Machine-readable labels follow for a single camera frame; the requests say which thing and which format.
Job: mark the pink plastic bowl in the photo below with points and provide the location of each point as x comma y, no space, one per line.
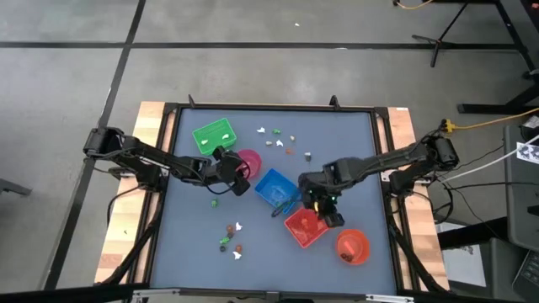
254,160

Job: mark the grey cabinet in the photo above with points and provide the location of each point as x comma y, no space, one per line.
520,202

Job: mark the black desk leg frame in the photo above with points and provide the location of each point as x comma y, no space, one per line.
497,108

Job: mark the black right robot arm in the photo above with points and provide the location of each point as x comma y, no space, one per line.
387,162

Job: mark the black keyboard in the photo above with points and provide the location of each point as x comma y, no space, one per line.
528,275

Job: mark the black frame clamp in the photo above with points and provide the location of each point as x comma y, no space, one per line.
334,102
191,102

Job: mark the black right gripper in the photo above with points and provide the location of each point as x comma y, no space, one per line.
320,191

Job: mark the red plastic basket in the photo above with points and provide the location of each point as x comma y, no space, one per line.
303,236

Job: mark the black bar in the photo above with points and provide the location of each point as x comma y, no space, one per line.
471,233

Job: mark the green plastic basket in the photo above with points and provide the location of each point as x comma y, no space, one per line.
215,126

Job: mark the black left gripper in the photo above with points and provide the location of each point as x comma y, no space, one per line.
231,168

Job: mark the wooden table side board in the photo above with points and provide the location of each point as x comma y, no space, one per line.
400,122
120,244

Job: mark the silver aluminium rail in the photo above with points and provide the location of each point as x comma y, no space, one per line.
202,291

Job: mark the grey chair base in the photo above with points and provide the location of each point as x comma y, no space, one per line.
12,187

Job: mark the orange plastic bowl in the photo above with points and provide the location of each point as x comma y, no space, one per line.
360,242

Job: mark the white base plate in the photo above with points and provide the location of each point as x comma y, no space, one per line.
386,175

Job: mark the black beam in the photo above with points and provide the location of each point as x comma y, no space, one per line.
63,295

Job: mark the black table frame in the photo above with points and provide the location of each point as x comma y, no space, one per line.
273,106

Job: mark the white marker paper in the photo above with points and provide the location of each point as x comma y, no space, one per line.
528,152

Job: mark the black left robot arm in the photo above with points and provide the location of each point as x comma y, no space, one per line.
139,151

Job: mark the black tripod stand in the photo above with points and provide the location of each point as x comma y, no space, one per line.
440,41

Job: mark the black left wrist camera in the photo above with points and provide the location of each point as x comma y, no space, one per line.
219,151

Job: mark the blue plastic basket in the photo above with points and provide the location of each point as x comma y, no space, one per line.
273,183

